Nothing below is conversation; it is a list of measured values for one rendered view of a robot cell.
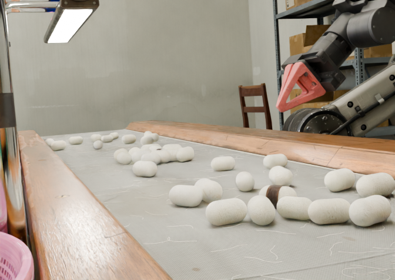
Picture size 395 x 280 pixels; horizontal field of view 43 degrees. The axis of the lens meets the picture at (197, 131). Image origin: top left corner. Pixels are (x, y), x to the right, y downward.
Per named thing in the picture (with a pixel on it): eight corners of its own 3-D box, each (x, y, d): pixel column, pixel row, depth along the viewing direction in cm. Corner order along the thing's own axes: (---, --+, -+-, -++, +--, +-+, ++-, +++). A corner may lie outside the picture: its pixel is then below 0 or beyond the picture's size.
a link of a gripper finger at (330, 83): (280, 93, 76) (318, 50, 78) (258, 95, 83) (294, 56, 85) (308, 125, 78) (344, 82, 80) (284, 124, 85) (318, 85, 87)
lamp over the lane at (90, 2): (69, 42, 165) (67, 20, 164) (100, 7, 106) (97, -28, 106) (43, 43, 162) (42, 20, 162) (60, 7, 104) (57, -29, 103)
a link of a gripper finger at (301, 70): (273, 93, 79) (310, 52, 81) (252, 96, 85) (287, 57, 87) (300, 124, 80) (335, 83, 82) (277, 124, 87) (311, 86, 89)
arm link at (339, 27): (355, 36, 90) (337, 11, 88) (382, 30, 83) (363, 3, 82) (332, 62, 88) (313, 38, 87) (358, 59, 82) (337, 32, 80)
